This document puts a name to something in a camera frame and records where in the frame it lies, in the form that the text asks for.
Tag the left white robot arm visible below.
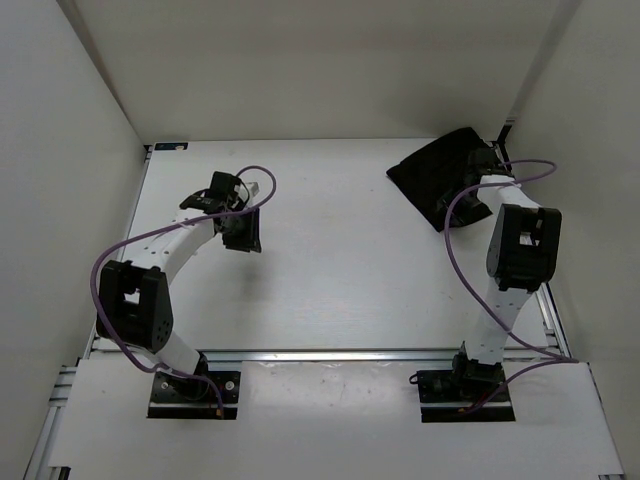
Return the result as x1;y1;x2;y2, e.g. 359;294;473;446
98;177;261;401

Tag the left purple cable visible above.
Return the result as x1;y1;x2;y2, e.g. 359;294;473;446
89;165;278;372

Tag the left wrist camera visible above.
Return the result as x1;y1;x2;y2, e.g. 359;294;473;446
205;171;259;209

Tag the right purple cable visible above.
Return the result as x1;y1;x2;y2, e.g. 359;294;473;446
443;158;576;414

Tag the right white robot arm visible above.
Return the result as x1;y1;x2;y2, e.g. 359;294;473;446
444;147;562;400

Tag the black skirt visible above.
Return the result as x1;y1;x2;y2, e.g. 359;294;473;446
386;127;490;232

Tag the white front board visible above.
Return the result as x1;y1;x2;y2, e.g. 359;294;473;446
50;359;623;479

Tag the purple cable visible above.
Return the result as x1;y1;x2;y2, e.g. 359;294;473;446
89;165;278;372
443;158;576;414

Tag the aluminium table frame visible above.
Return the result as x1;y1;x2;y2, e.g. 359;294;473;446
22;119;626;480

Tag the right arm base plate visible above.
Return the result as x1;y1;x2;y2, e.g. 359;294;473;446
409;352;516;423

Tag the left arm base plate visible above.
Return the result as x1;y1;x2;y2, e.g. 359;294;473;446
147;370;241;420

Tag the left blue corner label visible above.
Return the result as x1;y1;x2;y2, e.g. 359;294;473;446
154;142;189;151

